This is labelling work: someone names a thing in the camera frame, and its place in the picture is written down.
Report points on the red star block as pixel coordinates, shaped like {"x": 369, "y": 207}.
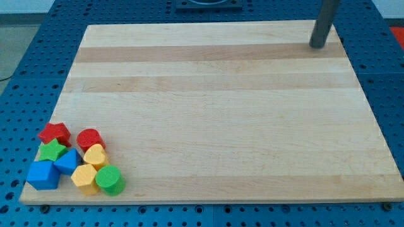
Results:
{"x": 55, "y": 131}

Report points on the wooden board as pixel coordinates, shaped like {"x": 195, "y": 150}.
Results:
{"x": 235, "y": 112}

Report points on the yellow heart block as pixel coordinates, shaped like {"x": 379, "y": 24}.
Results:
{"x": 96, "y": 156}

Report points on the blue cube block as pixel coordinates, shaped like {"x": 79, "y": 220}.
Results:
{"x": 43, "y": 175}

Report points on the green cylinder block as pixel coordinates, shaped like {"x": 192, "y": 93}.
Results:
{"x": 110, "y": 180}

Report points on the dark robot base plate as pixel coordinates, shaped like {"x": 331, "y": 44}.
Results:
{"x": 208, "y": 4}

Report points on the green star block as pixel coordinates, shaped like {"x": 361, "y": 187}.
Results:
{"x": 52, "y": 151}

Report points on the red cylinder block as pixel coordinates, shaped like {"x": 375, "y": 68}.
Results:
{"x": 87, "y": 138}

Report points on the blue triangle block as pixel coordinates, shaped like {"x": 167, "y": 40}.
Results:
{"x": 68, "y": 162}

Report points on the yellow hexagon block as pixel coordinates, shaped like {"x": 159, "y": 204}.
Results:
{"x": 84, "y": 179}

